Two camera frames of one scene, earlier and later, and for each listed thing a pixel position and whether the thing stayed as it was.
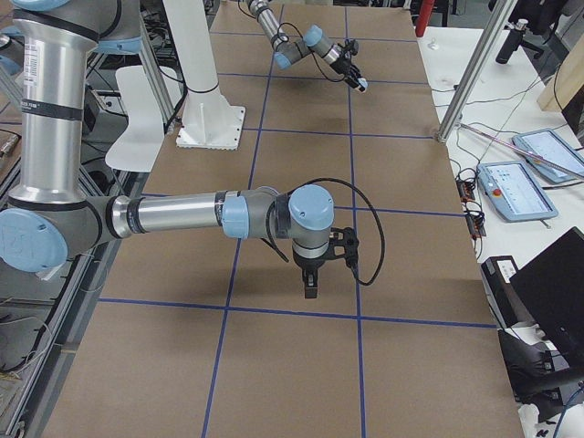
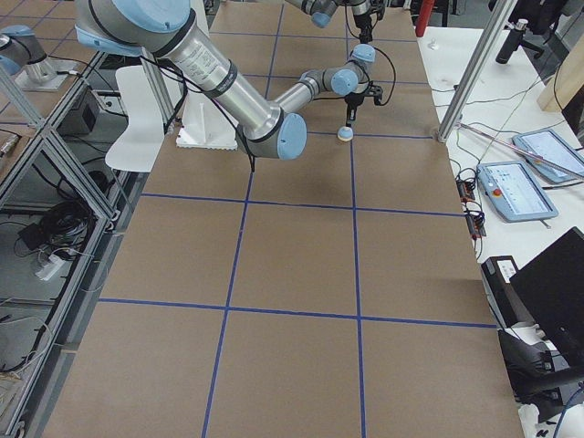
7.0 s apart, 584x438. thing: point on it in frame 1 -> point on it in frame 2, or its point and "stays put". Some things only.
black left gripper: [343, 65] -> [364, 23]
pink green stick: [524, 149] stays put
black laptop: [551, 287] stays put
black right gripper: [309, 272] -> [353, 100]
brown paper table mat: [212, 336] stays put
